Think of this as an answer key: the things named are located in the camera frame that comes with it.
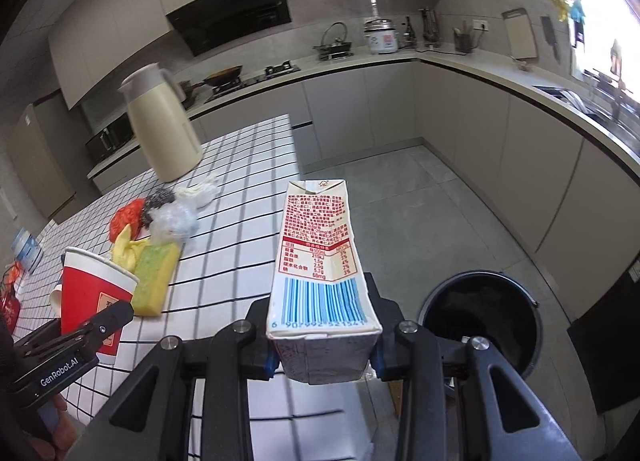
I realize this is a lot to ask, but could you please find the black floor mat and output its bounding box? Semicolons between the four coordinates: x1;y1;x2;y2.
566;268;640;415

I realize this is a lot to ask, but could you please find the white rice cooker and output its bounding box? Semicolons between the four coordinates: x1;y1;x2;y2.
363;18;399;56

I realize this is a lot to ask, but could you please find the black range hood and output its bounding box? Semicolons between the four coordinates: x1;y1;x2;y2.
166;0;293;58

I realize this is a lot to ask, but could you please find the clear plastic bottle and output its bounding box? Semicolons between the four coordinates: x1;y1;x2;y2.
11;228;46;274

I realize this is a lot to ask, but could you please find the dark countertop appliance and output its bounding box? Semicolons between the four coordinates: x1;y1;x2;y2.
418;7;442;53

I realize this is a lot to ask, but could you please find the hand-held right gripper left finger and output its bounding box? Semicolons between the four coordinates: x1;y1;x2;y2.
92;298;281;461

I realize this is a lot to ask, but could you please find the kettle on tea stove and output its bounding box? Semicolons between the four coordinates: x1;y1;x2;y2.
313;22;355;62

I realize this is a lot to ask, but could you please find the yellow green sponge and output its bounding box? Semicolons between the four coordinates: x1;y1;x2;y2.
131;242;182;317

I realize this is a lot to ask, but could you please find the beige refrigerator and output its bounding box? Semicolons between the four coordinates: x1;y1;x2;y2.
5;103;79;222

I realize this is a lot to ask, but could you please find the steel kitchen sink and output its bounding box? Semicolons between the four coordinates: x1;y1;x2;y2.
532;85;603;118

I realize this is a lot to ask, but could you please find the red paper cup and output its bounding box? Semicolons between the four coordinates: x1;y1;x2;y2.
60;247;140;368

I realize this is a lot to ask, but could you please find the black wok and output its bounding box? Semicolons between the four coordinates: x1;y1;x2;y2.
202;65;244;88

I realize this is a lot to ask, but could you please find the black microwave oven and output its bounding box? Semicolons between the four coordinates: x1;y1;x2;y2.
85;112;135;162

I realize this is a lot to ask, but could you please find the black trash bin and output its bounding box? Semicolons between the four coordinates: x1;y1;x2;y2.
417;269;544;383

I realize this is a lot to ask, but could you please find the clear plastic bag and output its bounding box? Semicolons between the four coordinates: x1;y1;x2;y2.
149;201;200;246

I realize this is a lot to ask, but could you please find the steel wool scrubber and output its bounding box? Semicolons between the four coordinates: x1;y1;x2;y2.
141;189;177;228

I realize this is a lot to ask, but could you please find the white crumpled plastic bag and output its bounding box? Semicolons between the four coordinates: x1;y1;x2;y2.
172;173;221;210

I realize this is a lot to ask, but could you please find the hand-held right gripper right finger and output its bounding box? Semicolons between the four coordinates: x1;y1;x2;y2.
362;272;585;461

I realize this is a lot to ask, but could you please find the cream thermos jug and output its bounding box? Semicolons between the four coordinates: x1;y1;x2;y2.
118;62;204;184

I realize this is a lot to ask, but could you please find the beige cutting board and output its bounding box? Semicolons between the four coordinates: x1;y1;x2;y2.
501;7;540;62

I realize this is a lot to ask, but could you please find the black utensil holder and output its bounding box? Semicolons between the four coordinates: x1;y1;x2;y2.
452;20;475;54

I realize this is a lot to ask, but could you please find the white milk carton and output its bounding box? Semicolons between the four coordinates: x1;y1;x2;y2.
266;179;384;385

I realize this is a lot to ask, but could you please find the red snack packet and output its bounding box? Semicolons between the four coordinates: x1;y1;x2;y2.
0;261;23;338

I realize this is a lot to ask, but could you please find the black gas stove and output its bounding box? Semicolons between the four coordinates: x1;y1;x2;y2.
202;60;302;102

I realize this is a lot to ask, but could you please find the kitchen window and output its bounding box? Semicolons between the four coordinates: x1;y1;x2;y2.
564;0;640;106

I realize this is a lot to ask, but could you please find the hanging cleaver knife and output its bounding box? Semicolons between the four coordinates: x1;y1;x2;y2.
541;15;562;62

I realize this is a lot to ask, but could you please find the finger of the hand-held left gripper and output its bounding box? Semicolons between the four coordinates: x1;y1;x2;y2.
11;319;63;349
59;301;136;348

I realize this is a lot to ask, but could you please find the hanging yellow glove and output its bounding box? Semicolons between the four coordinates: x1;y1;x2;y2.
548;0;574;23

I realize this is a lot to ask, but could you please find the steel faucet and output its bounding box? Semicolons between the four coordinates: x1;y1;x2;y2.
584;68;632;112

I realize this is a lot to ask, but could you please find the red plastic bag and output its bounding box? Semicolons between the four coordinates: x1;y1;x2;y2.
109;200;147;242

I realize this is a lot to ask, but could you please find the person's left hand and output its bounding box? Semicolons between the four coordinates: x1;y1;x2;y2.
51;397;85;461

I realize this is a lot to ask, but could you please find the yellow rubber glove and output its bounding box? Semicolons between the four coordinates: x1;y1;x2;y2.
110;223;152;272

